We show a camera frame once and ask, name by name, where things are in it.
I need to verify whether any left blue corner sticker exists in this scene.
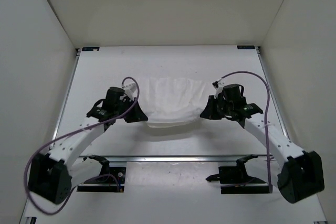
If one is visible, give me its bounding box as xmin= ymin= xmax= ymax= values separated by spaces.
xmin=81 ymin=47 xmax=100 ymax=51

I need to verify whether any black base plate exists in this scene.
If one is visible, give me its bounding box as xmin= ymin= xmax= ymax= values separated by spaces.
xmin=206 ymin=154 xmax=270 ymax=195
xmin=77 ymin=155 xmax=127 ymax=193

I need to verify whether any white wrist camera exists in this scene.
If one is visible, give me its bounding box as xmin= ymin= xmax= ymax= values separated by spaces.
xmin=122 ymin=83 xmax=138 ymax=100
xmin=212 ymin=80 xmax=225 ymax=99

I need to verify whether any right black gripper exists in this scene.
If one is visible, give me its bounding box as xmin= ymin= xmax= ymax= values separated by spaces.
xmin=201 ymin=95 xmax=233 ymax=120

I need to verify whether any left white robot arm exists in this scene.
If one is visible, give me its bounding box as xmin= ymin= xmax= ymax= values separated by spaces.
xmin=24 ymin=83 xmax=148 ymax=205

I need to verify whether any white pleated skirt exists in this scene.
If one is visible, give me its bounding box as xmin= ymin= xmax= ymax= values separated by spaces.
xmin=138 ymin=77 xmax=214 ymax=128

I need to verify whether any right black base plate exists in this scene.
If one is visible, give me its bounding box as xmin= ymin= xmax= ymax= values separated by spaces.
xmin=206 ymin=154 xmax=270 ymax=195

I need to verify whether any right blue corner sticker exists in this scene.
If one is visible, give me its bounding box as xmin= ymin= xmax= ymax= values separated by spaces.
xmin=237 ymin=45 xmax=255 ymax=50

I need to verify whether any blue corner sticker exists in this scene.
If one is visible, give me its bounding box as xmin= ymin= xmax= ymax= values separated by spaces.
xmin=237 ymin=45 xmax=255 ymax=50
xmin=81 ymin=47 xmax=100 ymax=51

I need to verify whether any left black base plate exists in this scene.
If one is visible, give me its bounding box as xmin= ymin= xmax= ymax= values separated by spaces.
xmin=77 ymin=155 xmax=127 ymax=193

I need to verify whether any aluminium front rail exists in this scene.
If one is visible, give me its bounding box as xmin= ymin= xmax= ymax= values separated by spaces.
xmin=76 ymin=155 xmax=284 ymax=163

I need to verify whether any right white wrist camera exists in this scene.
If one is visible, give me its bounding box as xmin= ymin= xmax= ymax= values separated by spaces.
xmin=212 ymin=80 xmax=225 ymax=99

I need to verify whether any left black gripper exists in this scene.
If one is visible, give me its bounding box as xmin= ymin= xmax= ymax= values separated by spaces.
xmin=116 ymin=95 xmax=148 ymax=121

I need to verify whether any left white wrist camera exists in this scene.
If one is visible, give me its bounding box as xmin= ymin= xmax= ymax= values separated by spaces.
xmin=122 ymin=83 xmax=138 ymax=100

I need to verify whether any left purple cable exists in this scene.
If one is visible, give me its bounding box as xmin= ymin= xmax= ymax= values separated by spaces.
xmin=24 ymin=77 xmax=140 ymax=215

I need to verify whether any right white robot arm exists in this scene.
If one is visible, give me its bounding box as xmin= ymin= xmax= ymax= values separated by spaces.
xmin=201 ymin=81 xmax=325 ymax=204

